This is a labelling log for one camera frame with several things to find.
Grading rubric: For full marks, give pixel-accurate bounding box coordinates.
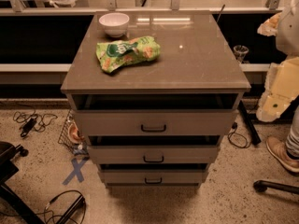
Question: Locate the grey middle drawer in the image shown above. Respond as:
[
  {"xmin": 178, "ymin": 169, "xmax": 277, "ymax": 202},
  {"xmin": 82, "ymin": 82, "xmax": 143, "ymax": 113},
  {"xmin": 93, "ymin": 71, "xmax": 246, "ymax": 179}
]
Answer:
[{"xmin": 88, "ymin": 146, "xmax": 218, "ymax": 164}]

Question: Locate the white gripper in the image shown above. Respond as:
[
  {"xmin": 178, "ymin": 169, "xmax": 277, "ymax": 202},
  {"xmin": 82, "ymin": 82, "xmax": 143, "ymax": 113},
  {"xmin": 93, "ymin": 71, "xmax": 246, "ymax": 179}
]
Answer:
[{"xmin": 256, "ymin": 13, "xmax": 299, "ymax": 122}]

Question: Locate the person's trouser leg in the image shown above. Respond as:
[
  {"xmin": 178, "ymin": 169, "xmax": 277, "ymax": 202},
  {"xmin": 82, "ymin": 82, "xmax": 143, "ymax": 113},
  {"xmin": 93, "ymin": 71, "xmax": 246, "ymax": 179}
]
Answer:
[{"xmin": 286, "ymin": 106, "xmax": 299, "ymax": 159}]

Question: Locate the grey top drawer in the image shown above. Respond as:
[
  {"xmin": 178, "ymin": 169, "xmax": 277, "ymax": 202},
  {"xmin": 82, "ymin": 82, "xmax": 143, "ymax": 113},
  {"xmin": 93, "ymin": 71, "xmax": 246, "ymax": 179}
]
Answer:
[{"xmin": 74, "ymin": 110, "xmax": 237, "ymax": 137}]

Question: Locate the tan shoe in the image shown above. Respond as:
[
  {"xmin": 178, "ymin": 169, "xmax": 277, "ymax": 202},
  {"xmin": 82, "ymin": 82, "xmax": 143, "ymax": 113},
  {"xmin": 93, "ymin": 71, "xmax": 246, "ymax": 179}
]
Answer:
[{"xmin": 266, "ymin": 136, "xmax": 299, "ymax": 173}]

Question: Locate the white bowl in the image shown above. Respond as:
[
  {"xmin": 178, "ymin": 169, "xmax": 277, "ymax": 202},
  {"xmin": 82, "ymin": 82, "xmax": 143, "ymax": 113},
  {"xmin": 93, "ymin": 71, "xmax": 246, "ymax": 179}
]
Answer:
[{"xmin": 99, "ymin": 12, "xmax": 130, "ymax": 37}]

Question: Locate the clear glass cup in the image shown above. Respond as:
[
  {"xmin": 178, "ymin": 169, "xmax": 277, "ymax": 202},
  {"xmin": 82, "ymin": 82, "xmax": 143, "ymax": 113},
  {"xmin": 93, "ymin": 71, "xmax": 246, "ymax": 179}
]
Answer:
[{"xmin": 233, "ymin": 45, "xmax": 249, "ymax": 63}]

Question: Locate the black stand bar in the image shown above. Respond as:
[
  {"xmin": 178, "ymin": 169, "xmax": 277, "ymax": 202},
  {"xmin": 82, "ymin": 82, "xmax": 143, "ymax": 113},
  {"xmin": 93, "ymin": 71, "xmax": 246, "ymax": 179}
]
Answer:
[{"xmin": 238, "ymin": 101, "xmax": 261, "ymax": 146}]

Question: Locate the black chair base left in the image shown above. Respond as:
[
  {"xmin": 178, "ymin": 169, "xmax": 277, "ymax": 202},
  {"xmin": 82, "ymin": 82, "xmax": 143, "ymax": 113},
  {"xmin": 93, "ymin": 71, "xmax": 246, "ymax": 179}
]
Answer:
[{"xmin": 0, "ymin": 141, "xmax": 44, "ymax": 224}]

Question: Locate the black power adapter cable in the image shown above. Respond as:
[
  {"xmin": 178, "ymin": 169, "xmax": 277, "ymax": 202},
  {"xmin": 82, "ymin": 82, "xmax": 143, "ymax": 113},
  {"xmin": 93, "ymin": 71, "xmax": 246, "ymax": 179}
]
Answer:
[{"xmin": 12, "ymin": 105, "xmax": 59, "ymax": 138}]

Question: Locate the green chip bag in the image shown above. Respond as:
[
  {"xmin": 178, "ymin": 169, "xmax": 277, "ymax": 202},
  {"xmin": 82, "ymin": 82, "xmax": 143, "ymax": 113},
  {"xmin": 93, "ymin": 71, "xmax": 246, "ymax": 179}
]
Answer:
[{"xmin": 95, "ymin": 35, "xmax": 161, "ymax": 74}]

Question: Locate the black cable on floor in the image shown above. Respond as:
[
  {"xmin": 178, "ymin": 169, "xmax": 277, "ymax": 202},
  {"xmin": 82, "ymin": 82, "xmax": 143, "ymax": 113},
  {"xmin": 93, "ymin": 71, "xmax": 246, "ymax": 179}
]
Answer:
[{"xmin": 36, "ymin": 189, "xmax": 87, "ymax": 224}]

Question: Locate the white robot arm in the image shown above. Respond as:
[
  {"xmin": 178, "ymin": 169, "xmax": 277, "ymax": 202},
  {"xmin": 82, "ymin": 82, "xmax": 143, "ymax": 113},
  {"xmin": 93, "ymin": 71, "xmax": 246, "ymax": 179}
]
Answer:
[{"xmin": 256, "ymin": 0, "xmax": 299, "ymax": 122}]

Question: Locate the wire basket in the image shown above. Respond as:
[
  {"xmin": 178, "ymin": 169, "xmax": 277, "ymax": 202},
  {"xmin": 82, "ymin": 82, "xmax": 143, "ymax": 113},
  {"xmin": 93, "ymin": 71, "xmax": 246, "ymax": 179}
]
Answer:
[{"xmin": 58, "ymin": 110, "xmax": 88, "ymax": 156}]

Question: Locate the blue tape cross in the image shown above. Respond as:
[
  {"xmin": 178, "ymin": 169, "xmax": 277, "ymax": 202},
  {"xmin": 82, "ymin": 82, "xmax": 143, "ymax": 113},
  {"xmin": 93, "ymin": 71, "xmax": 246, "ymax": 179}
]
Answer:
[{"xmin": 63, "ymin": 157, "xmax": 89, "ymax": 186}]

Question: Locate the grey bottom drawer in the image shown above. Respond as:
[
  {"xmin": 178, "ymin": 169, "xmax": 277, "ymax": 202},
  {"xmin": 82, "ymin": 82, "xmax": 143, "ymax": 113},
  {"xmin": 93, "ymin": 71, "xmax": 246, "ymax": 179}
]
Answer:
[{"xmin": 99, "ymin": 170, "xmax": 207, "ymax": 185}]

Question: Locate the grey drawer cabinet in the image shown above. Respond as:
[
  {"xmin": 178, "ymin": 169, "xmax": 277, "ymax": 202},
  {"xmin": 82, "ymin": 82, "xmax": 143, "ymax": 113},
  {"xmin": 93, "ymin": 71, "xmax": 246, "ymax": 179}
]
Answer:
[{"xmin": 60, "ymin": 10, "xmax": 252, "ymax": 189}]

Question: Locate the grey drawer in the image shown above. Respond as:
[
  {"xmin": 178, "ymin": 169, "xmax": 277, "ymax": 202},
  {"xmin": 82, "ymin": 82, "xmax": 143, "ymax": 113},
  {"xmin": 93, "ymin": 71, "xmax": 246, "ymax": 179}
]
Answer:
[
  {"xmin": 99, "ymin": 170, "xmax": 207, "ymax": 185},
  {"xmin": 88, "ymin": 146, "xmax": 218, "ymax": 164},
  {"xmin": 74, "ymin": 110, "xmax": 237, "ymax": 137}
]

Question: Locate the black chair leg right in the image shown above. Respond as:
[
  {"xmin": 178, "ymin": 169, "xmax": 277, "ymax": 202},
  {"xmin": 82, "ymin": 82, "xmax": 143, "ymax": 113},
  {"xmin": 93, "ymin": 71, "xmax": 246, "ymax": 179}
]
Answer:
[{"xmin": 253, "ymin": 180, "xmax": 299, "ymax": 194}]

